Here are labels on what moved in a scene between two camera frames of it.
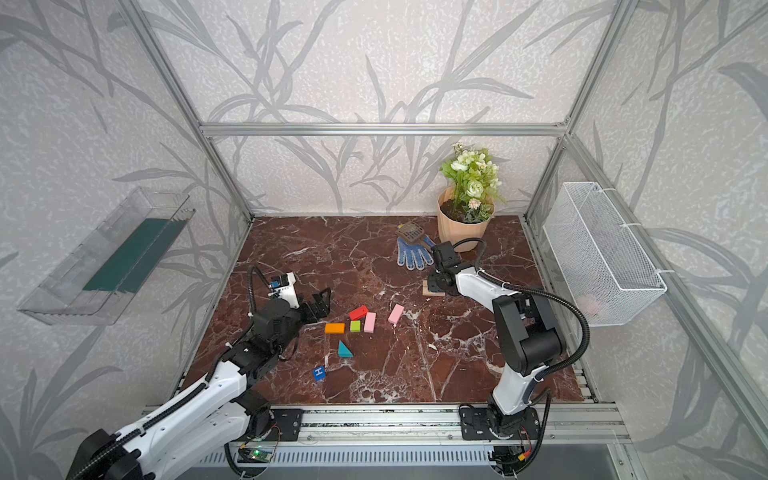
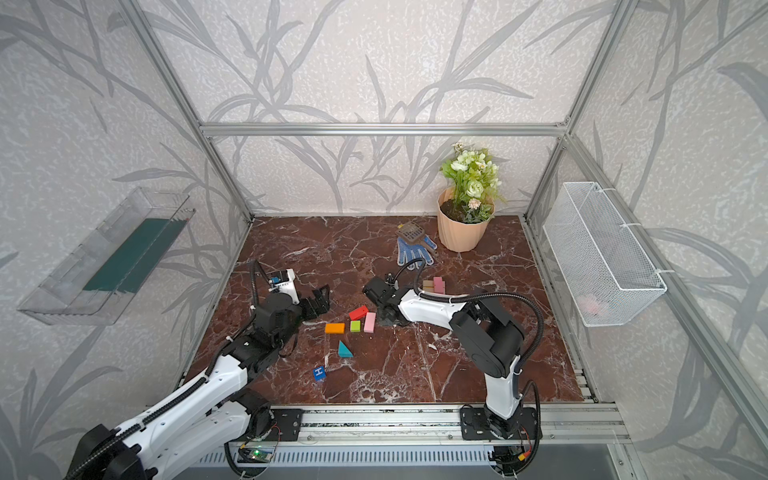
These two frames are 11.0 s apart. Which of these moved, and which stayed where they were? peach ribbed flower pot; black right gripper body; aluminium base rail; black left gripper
Moved: black right gripper body
Stayed: peach ribbed flower pot; aluminium base rail; black left gripper
